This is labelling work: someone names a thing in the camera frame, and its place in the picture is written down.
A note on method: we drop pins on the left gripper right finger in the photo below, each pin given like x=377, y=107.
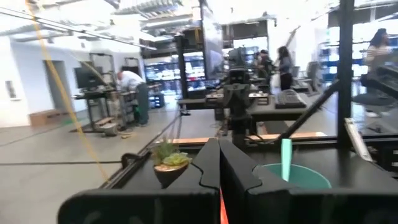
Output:
x=280, y=205

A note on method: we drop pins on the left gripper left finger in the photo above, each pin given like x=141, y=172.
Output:
x=186, y=202

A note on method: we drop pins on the green bowl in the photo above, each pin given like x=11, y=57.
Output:
x=311, y=180

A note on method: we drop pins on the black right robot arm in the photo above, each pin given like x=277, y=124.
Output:
x=237, y=99

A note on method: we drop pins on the red plate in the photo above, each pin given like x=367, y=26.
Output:
x=224, y=211

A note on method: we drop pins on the potted succulent plant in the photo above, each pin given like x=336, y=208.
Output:
x=169, y=158

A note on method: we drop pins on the wooden side board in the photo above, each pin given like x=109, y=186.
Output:
x=298, y=135

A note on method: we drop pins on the grey desk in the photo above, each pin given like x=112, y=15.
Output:
x=280, y=113

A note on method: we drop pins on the white light strip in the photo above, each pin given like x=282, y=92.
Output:
x=357, y=140

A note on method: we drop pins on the black keyboard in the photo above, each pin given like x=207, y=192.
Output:
x=289, y=99

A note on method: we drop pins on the lit storage shelf rack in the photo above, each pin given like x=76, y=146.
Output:
x=164, y=73

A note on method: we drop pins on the person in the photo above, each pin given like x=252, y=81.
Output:
x=265, y=62
x=284, y=68
x=377, y=53
x=132, y=82

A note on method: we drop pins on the metal workbench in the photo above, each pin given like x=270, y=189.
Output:
x=93, y=99

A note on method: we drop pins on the large black display panel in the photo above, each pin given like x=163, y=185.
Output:
x=213, y=46

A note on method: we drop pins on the black computer monitor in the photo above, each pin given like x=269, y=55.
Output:
x=88, y=77

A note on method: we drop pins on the cardboard box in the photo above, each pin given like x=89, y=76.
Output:
x=46, y=117

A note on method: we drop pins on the black frame corner bracket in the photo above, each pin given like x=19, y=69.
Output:
x=124, y=158

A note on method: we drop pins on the black diagonal frame brace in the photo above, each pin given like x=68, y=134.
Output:
x=308, y=113

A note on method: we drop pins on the black frame post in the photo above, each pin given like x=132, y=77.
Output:
x=345, y=77

